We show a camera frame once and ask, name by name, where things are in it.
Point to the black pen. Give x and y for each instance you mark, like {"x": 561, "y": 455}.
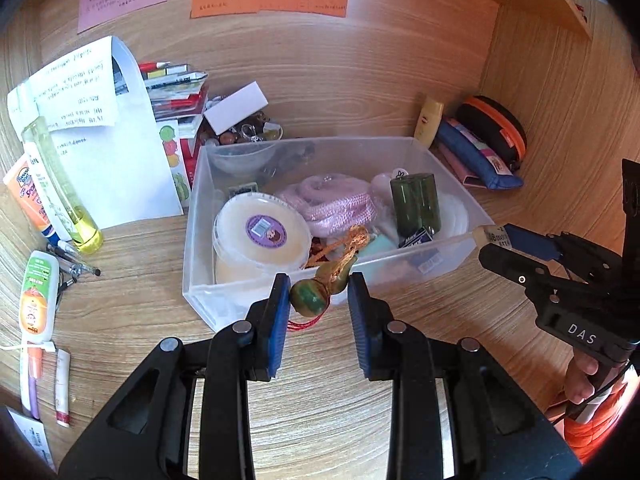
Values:
{"x": 75, "y": 262}
{"x": 67, "y": 249}

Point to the white tube with blue cap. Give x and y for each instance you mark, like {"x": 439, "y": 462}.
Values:
{"x": 44, "y": 195}

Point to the small white box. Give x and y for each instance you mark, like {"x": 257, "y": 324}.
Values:
{"x": 235, "y": 107}

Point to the dark green bottle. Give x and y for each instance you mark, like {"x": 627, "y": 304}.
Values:
{"x": 415, "y": 205}

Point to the fruit print carton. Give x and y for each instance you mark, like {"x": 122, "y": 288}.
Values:
{"x": 170, "y": 160}

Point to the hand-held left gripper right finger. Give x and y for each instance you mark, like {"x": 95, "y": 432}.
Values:
{"x": 359, "y": 330}

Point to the white printed card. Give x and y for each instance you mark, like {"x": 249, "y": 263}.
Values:
{"x": 30, "y": 440}

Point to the handwritten paper sheet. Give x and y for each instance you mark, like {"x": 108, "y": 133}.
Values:
{"x": 65, "y": 90}

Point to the cream eraser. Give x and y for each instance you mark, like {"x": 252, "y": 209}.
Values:
{"x": 492, "y": 236}

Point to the white bowl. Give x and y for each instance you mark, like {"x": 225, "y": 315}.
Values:
{"x": 240, "y": 160}

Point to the blue pencil case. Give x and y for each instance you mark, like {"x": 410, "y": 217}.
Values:
{"x": 480, "y": 157}

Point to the wooden desktop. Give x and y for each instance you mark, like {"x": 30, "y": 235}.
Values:
{"x": 325, "y": 410}

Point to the green gourd charm with tassel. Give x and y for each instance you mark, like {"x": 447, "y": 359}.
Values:
{"x": 310, "y": 295}

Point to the red and white pen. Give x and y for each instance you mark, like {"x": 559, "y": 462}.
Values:
{"x": 150, "y": 66}

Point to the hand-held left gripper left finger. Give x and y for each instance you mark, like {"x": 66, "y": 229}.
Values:
{"x": 280, "y": 325}

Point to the cream yellow tube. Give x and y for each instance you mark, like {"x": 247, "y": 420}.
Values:
{"x": 429, "y": 122}

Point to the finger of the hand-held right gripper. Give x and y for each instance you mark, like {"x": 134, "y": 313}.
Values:
{"x": 525, "y": 240}
{"x": 510, "y": 265}

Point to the orange sunscreen tube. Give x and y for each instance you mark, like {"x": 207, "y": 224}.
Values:
{"x": 20, "y": 195}

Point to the teal small block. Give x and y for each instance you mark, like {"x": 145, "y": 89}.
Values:
{"x": 377, "y": 250}

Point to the pile of colourful beads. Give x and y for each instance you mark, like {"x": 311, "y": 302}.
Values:
{"x": 235, "y": 135}

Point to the red brocade charm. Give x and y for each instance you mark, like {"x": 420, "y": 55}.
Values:
{"x": 316, "y": 250}

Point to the person's right hand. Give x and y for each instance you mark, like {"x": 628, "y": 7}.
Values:
{"x": 577, "y": 380}

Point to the white paper stand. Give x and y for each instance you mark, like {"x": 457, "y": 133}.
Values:
{"x": 125, "y": 160}

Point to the small blue box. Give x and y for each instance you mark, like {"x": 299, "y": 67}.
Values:
{"x": 417, "y": 237}

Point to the pale pink round case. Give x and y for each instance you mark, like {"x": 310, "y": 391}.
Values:
{"x": 395, "y": 176}

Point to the white and orange lotion tube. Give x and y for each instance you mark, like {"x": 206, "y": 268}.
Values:
{"x": 37, "y": 295}

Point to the yellow-green clear bottle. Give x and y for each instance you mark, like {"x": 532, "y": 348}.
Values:
{"x": 65, "y": 190}

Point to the stack of books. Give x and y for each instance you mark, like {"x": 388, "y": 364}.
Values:
{"x": 175, "y": 102}

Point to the purple and orange pen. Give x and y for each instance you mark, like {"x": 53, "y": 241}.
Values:
{"x": 31, "y": 385}

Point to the clear plastic bin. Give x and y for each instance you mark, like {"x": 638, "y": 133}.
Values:
{"x": 225, "y": 305}

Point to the black and orange round case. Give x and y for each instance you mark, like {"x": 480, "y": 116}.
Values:
{"x": 492, "y": 125}

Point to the round container with cream lid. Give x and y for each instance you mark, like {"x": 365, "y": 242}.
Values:
{"x": 250, "y": 230}

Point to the pink wallet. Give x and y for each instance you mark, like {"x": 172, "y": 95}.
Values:
{"x": 457, "y": 169}

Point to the small white tube red cap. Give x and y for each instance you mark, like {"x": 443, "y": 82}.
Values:
{"x": 62, "y": 385}

